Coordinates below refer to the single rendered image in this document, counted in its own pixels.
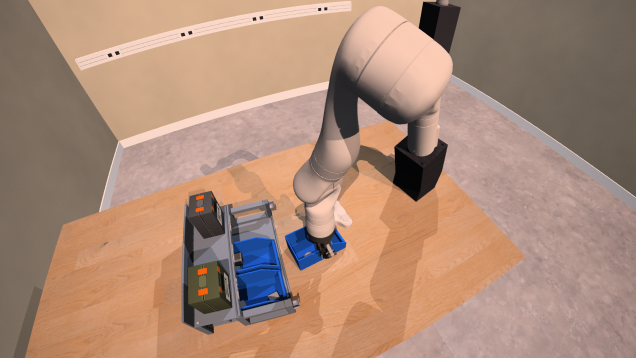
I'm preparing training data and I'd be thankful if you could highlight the blue bin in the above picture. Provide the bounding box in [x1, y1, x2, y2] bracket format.
[285, 226, 345, 271]
[236, 269, 288, 311]
[233, 237, 281, 275]

